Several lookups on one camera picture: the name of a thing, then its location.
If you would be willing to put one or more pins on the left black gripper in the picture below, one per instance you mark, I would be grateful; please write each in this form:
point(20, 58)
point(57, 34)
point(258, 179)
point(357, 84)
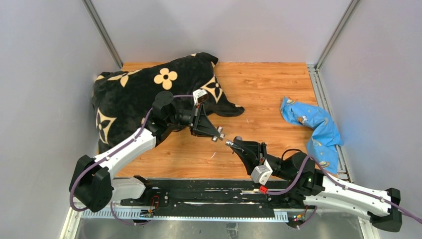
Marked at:
point(200, 125)

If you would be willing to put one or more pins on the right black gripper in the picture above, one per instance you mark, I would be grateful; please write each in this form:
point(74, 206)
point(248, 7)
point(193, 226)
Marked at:
point(248, 152)

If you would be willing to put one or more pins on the grey threaded tee fitting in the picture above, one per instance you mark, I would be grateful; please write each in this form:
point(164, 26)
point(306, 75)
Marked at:
point(220, 134)

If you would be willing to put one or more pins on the chrome faucet tap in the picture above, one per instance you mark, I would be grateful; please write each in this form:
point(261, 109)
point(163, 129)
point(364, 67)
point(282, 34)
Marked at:
point(232, 144)

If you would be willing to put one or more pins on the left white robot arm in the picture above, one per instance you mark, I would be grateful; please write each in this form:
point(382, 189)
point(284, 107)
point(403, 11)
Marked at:
point(94, 185)

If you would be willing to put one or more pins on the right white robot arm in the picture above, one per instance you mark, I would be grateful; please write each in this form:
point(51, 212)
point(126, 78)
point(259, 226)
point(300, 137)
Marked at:
point(302, 182)

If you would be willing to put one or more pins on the blue printed cloth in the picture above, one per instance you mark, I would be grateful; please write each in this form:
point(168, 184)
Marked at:
point(325, 136)

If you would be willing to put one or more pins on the black floral pillow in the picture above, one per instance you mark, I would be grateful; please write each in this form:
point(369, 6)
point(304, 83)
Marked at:
point(122, 99)

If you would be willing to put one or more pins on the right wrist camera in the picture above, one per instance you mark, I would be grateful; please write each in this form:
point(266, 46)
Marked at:
point(261, 174)

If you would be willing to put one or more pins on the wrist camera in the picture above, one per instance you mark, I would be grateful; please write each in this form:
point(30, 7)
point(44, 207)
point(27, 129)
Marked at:
point(200, 96)
point(261, 174)

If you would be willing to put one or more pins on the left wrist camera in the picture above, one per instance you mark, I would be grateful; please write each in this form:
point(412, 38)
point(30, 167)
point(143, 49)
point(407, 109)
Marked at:
point(200, 96)

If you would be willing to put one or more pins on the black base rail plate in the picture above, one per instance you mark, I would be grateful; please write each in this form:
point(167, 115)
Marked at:
point(209, 200)

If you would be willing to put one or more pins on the aluminium frame post right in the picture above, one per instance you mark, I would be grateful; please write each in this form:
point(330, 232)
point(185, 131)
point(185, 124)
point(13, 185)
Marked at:
point(351, 8)

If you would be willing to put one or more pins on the aluminium frame post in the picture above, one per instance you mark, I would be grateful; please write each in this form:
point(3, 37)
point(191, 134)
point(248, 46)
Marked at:
point(92, 11)
point(351, 8)

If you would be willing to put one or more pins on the aluminium frame post left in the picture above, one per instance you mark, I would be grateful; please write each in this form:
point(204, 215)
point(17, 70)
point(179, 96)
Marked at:
point(92, 11)

